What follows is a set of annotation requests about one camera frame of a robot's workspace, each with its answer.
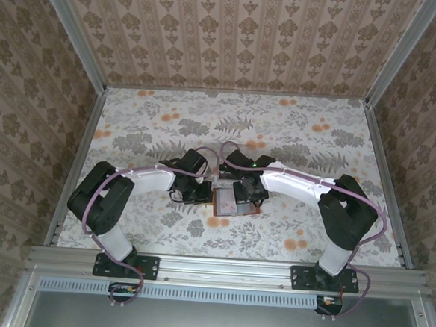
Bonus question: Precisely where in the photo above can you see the black cable junction box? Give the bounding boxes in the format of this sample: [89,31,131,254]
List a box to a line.
[108,281,140,304]
[314,294,344,317]

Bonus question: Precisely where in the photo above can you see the brown leather card holder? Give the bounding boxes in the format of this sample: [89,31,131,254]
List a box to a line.
[210,187,265,221]

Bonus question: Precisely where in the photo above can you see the grey metal panel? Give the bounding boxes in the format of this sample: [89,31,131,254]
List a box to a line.
[2,271,436,327]

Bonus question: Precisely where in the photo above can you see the aluminium frame post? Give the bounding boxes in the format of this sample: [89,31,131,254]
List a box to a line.
[364,0,436,112]
[28,0,114,93]

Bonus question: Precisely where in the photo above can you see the aluminium front rail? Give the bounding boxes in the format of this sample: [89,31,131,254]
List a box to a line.
[25,243,429,299]

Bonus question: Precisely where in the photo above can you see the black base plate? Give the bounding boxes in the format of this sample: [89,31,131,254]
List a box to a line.
[92,251,161,281]
[289,264,361,296]

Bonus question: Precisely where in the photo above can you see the aluminium side rail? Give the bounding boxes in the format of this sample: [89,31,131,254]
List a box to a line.
[352,104,425,270]
[43,83,108,249]

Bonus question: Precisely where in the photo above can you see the floral patterned table covering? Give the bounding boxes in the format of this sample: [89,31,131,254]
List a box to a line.
[57,79,414,270]

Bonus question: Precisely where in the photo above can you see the grey slotted cable duct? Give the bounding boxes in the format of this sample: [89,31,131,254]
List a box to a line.
[39,275,324,311]

